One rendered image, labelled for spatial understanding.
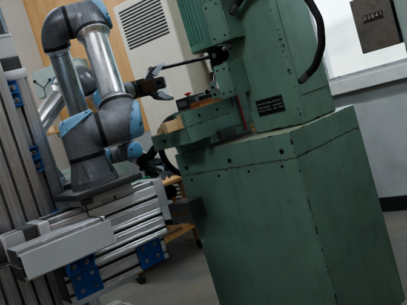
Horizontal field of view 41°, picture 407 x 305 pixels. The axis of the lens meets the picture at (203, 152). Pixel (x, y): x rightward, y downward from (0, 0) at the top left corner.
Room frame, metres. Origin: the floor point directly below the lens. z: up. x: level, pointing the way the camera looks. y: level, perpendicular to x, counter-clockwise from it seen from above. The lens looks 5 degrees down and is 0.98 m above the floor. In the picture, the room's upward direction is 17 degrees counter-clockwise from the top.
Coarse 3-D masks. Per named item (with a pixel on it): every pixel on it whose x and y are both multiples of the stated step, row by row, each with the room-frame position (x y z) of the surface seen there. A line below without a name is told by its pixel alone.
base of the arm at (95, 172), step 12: (84, 156) 1.67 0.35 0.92; (96, 156) 1.69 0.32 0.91; (72, 168) 1.70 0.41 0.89; (84, 168) 1.67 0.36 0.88; (96, 168) 1.67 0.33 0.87; (108, 168) 1.70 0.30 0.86; (72, 180) 1.69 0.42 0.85; (84, 180) 1.67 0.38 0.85; (96, 180) 1.66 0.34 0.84; (108, 180) 1.68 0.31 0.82
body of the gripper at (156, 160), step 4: (144, 152) 2.58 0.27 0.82; (144, 156) 2.57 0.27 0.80; (140, 160) 2.56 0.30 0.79; (148, 160) 2.52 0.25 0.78; (152, 160) 2.52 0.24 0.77; (156, 160) 2.53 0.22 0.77; (160, 160) 2.53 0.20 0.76; (140, 164) 2.57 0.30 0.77; (144, 164) 2.56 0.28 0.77; (148, 164) 2.51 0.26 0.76; (152, 164) 2.49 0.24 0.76; (156, 164) 2.50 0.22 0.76; (160, 164) 2.52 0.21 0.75; (140, 168) 2.58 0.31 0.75; (144, 168) 2.56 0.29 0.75; (148, 168) 2.52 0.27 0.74; (148, 172) 2.53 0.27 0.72; (152, 172) 2.51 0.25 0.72; (156, 172) 2.52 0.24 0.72; (152, 176) 2.51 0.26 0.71; (156, 176) 2.52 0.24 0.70
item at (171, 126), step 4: (172, 120) 1.97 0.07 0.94; (176, 120) 1.98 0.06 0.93; (164, 124) 1.95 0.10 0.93; (168, 124) 1.95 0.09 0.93; (172, 124) 1.96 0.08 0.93; (176, 124) 1.98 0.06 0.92; (164, 128) 1.95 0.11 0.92; (168, 128) 1.95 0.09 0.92; (172, 128) 1.96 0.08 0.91; (176, 128) 1.97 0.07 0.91; (164, 132) 1.96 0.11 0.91; (168, 132) 1.94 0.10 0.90
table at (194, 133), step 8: (232, 112) 2.14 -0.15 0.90; (248, 112) 2.21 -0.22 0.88; (208, 120) 2.04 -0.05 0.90; (216, 120) 2.07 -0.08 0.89; (224, 120) 2.10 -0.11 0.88; (232, 120) 2.13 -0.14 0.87; (240, 120) 2.17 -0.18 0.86; (248, 120) 2.20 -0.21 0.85; (184, 128) 1.97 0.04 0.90; (192, 128) 1.98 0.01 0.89; (200, 128) 2.01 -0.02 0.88; (208, 128) 2.03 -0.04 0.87; (216, 128) 2.06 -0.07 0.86; (152, 136) 2.10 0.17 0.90; (160, 136) 2.07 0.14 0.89; (168, 136) 2.04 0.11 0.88; (176, 136) 2.01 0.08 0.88; (184, 136) 1.98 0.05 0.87; (192, 136) 1.97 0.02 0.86; (200, 136) 2.00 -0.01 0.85; (208, 136) 2.03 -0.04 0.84; (160, 144) 2.08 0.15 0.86; (168, 144) 2.05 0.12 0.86; (176, 144) 2.02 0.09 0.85; (184, 144) 1.99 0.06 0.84
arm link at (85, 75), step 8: (80, 72) 2.38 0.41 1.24; (88, 72) 2.39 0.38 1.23; (80, 80) 2.37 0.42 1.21; (88, 80) 2.37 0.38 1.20; (88, 88) 2.37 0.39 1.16; (96, 88) 2.38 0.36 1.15; (88, 96) 2.39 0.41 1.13; (120, 144) 2.44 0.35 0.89; (128, 144) 2.45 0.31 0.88; (136, 144) 2.45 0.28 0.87; (120, 152) 2.48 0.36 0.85; (128, 152) 2.44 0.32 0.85; (136, 152) 2.44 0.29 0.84
